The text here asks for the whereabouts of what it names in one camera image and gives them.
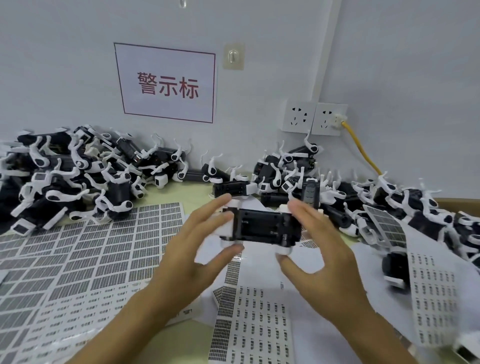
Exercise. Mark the person's left hand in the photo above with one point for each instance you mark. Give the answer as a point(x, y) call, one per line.
point(176, 262)

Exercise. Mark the person's right hand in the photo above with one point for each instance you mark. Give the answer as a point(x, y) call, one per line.
point(333, 270)

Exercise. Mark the person's right thumb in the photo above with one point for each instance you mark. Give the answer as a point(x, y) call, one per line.
point(294, 268)

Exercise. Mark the person's left thumb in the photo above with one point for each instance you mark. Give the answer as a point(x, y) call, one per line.
point(221, 260)

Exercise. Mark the black white toy robot dog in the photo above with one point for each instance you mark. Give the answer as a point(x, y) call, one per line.
point(262, 227)

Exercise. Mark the person's left forearm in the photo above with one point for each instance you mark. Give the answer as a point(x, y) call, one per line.
point(123, 326)

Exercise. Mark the person's right forearm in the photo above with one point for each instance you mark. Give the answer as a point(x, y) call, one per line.
point(360, 337)

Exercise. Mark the white sheet of small labels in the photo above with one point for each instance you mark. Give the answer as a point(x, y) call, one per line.
point(255, 326)

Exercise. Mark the curled grey label sheet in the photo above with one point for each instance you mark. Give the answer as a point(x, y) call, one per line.
point(386, 225)

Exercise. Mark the long heap of toy dogs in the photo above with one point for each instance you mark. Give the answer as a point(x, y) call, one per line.
point(375, 202)

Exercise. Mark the curled white label sheet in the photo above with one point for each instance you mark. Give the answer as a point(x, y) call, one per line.
point(435, 296)

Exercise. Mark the large grey label sheet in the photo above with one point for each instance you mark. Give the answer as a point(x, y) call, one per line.
point(75, 262)

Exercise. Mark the large pile of toy dogs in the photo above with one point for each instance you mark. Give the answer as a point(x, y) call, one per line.
point(75, 176)

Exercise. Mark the brown cardboard box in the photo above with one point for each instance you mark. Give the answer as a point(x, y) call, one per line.
point(461, 204)

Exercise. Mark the white wall socket with plug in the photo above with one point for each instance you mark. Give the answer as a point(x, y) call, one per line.
point(327, 120)

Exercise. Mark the white sign with red frame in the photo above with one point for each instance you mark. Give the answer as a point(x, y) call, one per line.
point(167, 82)

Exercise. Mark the beige adhesive wall hook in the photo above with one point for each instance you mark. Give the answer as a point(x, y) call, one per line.
point(234, 56)

